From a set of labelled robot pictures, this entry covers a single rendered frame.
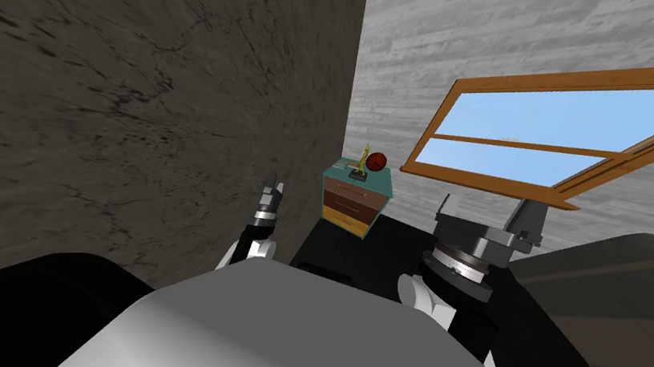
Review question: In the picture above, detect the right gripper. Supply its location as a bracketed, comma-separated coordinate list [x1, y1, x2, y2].
[428, 185, 550, 273]

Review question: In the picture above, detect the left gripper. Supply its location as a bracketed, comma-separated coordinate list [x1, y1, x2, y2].
[257, 171, 288, 216]

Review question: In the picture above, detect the teal dresser with brown drawers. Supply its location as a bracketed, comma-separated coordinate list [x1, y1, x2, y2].
[313, 137, 402, 245]

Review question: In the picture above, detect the wooden framed window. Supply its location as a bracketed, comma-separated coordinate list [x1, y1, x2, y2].
[397, 10, 654, 225]

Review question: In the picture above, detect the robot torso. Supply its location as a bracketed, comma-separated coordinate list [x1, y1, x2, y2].
[49, 226, 603, 367]

